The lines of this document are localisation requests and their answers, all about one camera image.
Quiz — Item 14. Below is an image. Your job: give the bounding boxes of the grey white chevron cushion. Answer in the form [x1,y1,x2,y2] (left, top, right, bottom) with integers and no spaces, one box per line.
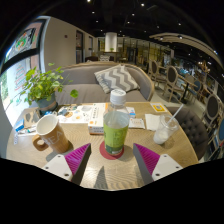
[93,64,141,94]

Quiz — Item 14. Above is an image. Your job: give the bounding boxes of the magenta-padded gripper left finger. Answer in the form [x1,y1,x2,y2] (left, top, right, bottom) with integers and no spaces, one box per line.
[41,143,92,186]

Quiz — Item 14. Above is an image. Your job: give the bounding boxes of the white leaflet with food pictures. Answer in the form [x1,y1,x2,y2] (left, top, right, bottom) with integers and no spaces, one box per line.
[57,103,94,125]

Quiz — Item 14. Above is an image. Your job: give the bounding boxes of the grey tufted armchair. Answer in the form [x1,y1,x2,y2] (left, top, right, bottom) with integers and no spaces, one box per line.
[166,105,210,161]

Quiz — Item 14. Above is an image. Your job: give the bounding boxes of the grey curved sofa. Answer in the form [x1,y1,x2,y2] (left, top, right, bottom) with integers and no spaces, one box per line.
[49,60,156,106]

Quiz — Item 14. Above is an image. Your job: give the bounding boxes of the tan mug with white inside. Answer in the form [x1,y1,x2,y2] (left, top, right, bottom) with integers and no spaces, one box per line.
[31,113,71,154]

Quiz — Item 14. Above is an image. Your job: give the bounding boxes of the white printed card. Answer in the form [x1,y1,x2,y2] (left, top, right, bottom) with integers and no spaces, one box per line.
[128,117,146,130]

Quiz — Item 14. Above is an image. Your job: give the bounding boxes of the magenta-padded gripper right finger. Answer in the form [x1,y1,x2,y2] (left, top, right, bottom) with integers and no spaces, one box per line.
[132,143,183,186]

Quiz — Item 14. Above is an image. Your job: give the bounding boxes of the green potted plant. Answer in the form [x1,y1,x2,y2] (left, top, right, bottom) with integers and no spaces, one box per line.
[19,62,80,114]

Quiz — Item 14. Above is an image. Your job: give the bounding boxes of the group of round-backed chairs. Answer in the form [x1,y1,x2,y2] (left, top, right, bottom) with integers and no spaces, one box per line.
[146,58,224,161]

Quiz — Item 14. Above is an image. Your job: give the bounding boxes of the white paper napkin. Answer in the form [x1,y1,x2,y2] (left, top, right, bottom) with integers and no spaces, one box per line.
[144,113,162,132]

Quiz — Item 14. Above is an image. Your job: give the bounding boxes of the blue white card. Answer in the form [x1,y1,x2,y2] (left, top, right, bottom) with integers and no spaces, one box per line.
[126,106,137,118]

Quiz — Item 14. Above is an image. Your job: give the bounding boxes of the yellow square card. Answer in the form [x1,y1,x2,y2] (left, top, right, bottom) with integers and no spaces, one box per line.
[149,102,168,113]

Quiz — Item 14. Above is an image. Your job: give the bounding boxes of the flat round red coaster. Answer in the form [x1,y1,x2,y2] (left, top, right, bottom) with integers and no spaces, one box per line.
[98,140,126,161]

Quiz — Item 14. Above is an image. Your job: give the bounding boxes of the window with festive decals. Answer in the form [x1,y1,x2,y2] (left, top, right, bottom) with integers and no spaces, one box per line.
[0,19,48,126]

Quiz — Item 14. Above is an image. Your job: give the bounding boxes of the brown card with leaf shapes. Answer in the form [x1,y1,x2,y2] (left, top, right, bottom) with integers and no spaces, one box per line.
[23,108,41,129]

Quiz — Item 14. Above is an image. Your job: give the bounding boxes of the ceiling spot lights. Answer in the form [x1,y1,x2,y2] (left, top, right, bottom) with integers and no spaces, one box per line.
[86,0,221,54]

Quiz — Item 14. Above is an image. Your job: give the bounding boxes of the white round pillar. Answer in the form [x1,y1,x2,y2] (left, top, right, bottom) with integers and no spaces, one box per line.
[104,31,118,53]

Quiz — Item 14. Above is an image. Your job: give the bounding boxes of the clear plastic cup with straw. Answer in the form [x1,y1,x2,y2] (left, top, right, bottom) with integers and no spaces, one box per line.
[152,103,185,145]

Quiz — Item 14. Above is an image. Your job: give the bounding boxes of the blue white flat pack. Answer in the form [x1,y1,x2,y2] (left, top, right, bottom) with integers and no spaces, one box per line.
[14,118,26,132]

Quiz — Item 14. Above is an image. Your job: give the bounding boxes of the clear green-labelled drink bottle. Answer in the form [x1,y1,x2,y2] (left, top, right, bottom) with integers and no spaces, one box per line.
[102,88,131,157]

